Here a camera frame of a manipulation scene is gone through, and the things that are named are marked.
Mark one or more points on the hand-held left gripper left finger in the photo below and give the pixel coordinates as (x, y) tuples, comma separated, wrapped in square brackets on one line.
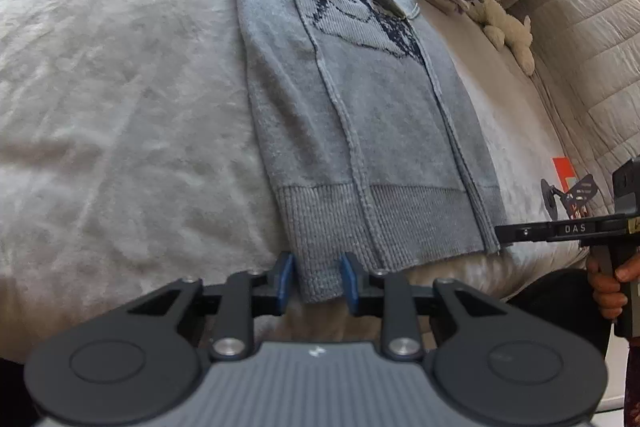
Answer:
[(285, 282)]

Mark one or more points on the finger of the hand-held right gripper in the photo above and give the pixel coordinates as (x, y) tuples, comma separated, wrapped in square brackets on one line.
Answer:
[(525, 234)]

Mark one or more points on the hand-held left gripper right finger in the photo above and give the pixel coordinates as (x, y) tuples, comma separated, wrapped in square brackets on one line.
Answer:
[(350, 282)]

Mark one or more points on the grey knit sweater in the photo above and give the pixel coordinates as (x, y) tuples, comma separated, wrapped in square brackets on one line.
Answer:
[(390, 132)]

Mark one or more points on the person's right hand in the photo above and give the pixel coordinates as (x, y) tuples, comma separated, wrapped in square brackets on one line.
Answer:
[(605, 292)]

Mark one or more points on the person's dark trouser leg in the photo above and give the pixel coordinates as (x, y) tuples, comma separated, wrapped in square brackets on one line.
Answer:
[(550, 302)]

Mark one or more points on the orange flat packet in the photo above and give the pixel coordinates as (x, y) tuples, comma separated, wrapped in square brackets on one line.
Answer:
[(561, 169)]

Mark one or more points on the grey quilted headboard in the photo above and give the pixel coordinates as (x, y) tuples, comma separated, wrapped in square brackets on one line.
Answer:
[(590, 32)]

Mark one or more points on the white plush dog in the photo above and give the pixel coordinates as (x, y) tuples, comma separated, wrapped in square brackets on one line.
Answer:
[(505, 27)]

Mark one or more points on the grey round disc mount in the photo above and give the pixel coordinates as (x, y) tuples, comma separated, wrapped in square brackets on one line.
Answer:
[(550, 194)]

